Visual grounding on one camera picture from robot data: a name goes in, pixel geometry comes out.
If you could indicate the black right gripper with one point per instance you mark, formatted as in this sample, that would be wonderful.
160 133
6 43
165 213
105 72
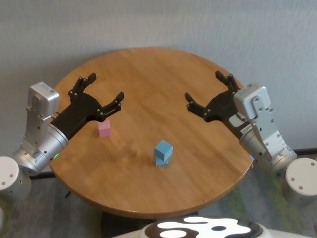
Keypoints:
223 106

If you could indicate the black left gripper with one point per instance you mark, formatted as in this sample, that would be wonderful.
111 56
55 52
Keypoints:
81 109

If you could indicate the pink cube block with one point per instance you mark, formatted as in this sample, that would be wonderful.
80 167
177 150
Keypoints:
104 130

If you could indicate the blue cube block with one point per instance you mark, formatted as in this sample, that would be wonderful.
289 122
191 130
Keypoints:
161 162
162 150

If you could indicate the small black stick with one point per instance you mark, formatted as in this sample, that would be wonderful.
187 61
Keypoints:
67 194

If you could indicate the white robot torso brown pattern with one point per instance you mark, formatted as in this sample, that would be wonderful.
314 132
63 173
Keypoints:
203 223

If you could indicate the black table base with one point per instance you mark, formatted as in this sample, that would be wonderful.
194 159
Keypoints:
116 223

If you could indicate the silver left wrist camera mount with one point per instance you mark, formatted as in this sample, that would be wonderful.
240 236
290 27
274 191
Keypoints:
42 96

